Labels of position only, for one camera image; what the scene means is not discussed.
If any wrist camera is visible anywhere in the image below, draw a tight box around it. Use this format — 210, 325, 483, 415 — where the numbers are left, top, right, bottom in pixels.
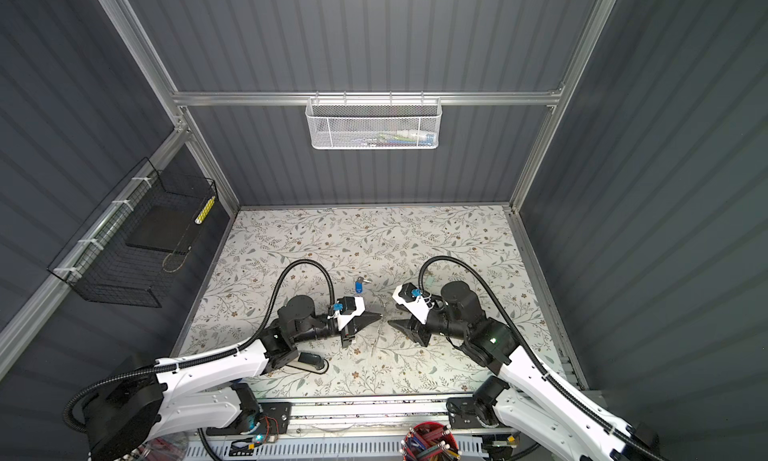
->
329, 296, 365, 332
392, 282, 434, 325

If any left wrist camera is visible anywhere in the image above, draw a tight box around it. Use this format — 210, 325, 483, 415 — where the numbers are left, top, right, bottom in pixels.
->
329, 296, 365, 332

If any yellow marker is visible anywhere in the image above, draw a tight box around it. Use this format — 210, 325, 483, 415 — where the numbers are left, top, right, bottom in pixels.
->
194, 195, 216, 225

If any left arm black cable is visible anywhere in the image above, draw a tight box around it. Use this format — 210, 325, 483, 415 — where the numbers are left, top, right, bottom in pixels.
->
62, 258, 337, 435

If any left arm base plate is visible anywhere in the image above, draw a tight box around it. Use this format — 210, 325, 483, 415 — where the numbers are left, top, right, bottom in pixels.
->
205, 402, 293, 439

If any black wire basket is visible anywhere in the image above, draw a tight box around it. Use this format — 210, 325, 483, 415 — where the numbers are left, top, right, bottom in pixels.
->
48, 162, 218, 308

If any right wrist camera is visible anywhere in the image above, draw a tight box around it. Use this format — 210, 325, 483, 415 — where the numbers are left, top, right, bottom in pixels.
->
392, 282, 434, 325

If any red pencil cup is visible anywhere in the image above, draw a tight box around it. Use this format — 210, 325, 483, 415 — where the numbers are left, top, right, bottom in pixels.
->
400, 421, 462, 461

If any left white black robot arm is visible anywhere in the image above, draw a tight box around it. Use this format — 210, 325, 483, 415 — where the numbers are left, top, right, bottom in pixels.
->
82, 295, 382, 460

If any black foam pad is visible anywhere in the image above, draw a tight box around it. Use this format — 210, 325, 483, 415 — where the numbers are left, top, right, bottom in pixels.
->
126, 206, 202, 255

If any grey black stapler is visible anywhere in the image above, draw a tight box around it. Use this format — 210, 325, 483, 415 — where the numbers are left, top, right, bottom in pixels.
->
296, 352, 329, 375

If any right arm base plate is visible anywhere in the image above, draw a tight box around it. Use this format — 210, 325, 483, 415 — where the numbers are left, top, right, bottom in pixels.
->
446, 396, 508, 429

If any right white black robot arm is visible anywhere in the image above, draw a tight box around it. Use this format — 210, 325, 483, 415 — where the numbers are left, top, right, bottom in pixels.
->
391, 281, 661, 460

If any white wire mesh basket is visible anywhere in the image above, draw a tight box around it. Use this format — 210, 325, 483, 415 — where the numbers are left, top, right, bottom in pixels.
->
305, 97, 443, 150

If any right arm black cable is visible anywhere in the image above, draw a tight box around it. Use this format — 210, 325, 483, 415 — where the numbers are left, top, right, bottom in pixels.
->
418, 255, 661, 461

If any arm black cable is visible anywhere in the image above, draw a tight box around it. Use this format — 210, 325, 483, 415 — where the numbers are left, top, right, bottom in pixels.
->
62, 258, 337, 435
418, 255, 661, 461

